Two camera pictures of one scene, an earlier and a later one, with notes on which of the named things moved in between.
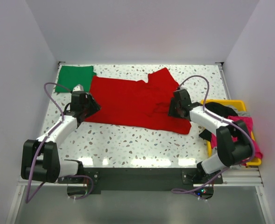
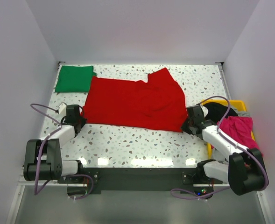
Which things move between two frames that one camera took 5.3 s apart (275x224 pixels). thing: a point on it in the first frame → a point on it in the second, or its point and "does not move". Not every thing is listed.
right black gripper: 171,112 → 184,128
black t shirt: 218,109 does not move
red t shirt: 137,104 does not move
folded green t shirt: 70,76 does not move
